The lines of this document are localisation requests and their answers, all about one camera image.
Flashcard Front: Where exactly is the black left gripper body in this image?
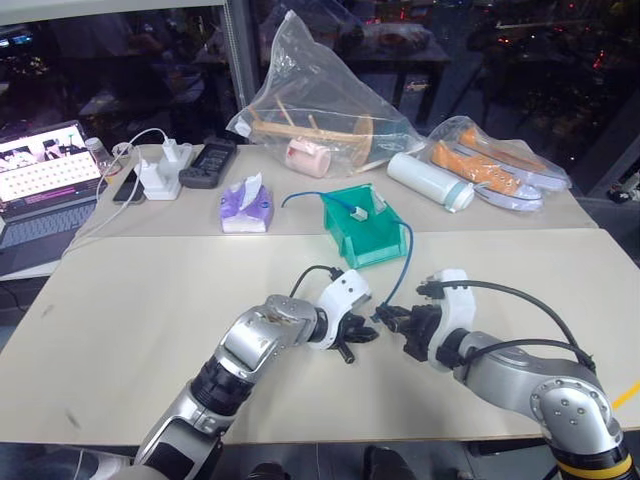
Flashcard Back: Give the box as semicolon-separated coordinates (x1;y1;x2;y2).
331;312;369;365

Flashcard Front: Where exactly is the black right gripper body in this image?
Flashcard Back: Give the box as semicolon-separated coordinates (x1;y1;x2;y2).
401;303;444;364

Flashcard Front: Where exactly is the blue ethernet cable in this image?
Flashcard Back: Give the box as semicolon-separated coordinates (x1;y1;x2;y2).
281;191;357;212
370;219;417;323

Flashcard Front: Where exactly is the green plastic bin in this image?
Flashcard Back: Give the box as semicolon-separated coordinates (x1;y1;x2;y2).
319;183;417;271

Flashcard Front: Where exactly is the dark rounded shape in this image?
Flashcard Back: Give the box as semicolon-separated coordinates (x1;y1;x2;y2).
361;444;404;480

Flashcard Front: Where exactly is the white thermos bottle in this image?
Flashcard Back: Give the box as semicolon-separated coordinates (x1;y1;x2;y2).
386;151;476;215

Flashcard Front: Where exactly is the purple tissue pack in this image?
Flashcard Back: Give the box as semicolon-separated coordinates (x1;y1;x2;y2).
218;171;277;235

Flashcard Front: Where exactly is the orange canvas shoe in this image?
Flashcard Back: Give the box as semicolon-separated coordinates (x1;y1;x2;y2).
457;125;569;190
430;140;545;212

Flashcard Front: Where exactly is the pink cup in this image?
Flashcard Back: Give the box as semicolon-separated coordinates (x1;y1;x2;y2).
284;138;333;179

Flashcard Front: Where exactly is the small clear plastic bag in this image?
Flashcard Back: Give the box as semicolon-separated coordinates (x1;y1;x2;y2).
424;115;572;214

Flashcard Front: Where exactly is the wooden rack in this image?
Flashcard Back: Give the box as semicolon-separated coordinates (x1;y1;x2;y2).
249;97;377;169

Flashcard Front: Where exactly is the black handheld controller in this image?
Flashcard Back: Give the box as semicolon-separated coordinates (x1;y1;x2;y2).
178;139;239;190

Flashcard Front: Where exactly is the large clear plastic bag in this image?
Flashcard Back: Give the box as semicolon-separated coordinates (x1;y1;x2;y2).
224;9;427;180

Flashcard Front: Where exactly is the white power strip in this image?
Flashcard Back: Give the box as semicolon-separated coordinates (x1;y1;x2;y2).
133;144;195;202

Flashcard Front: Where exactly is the black smartphone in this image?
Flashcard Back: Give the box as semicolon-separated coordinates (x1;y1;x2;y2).
112;167;147;206

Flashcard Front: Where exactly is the clear plastic bottle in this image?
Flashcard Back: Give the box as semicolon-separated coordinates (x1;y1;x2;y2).
84;137;122;177

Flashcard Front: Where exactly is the open laptop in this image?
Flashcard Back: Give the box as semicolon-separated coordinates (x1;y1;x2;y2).
0;119;110;281

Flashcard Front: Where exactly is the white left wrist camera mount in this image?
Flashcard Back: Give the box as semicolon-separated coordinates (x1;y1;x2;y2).
306;269;374;352

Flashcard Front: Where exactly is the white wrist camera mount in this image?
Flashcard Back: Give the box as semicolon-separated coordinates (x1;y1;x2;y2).
306;269;374;352
418;268;477;374

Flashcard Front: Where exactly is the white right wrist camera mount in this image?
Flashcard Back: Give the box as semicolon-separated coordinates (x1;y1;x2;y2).
418;268;477;374

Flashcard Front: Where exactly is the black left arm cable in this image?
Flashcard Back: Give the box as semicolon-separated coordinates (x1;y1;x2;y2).
290;264;347;302

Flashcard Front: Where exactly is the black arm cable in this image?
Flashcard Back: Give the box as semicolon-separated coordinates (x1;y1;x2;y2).
417;278;597;374
290;264;347;302

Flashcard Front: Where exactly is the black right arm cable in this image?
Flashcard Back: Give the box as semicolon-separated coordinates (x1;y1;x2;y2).
417;278;597;374

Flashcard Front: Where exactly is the white charging cable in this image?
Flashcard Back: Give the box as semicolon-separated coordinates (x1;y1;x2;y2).
62;128;169;257

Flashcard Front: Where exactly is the grey metal post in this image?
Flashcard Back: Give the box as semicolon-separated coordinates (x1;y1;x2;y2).
219;0;262;117

